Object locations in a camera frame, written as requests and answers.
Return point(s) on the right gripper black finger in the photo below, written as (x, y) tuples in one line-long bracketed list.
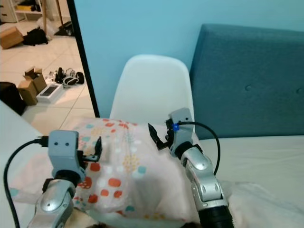
[(156, 131), (164, 143)]

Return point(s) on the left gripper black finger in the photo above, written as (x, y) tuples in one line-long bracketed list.
[(98, 146)]

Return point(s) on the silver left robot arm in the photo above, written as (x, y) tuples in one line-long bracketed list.
[(54, 202)]

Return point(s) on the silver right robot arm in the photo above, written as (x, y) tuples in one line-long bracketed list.
[(206, 180)]

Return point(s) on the dotted patterned pillow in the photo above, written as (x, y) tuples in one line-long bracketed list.
[(137, 175)]

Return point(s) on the white plastic chair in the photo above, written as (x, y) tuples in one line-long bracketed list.
[(152, 85)]

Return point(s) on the flat white box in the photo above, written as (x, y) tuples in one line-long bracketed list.
[(50, 94)]

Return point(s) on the black white sneaker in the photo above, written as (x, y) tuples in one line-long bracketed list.
[(80, 78), (70, 80)]

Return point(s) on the small black device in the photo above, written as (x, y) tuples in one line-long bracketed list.
[(60, 76)]

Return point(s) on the small closed cardboard box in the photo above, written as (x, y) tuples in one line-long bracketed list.
[(27, 93)]

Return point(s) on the small open cardboard box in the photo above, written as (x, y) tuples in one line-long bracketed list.
[(37, 81)]

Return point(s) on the large black object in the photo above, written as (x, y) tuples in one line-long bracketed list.
[(10, 97)]

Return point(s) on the blue upholstered headboard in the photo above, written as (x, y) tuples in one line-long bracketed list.
[(251, 80)]

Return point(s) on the white bed sheet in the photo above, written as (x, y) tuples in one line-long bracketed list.
[(266, 185)]

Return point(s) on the black treadmill base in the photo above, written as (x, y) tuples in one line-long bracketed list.
[(66, 29)]

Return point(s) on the black bag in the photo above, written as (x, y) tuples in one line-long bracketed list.
[(35, 37)]

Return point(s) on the large brown cardboard box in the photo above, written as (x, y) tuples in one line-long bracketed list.
[(11, 38)]

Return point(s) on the wooden stand legs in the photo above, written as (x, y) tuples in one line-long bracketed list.
[(43, 14)]

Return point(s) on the white shelf unit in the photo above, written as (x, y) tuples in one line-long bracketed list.
[(12, 14)]

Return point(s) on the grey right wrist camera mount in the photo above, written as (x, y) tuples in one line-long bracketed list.
[(183, 126)]

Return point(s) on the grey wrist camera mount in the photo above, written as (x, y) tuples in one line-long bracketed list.
[(183, 126), (64, 149)]

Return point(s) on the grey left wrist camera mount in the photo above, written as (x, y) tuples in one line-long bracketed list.
[(64, 149)]

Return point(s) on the black door frame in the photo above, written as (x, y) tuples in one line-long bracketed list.
[(85, 61)]

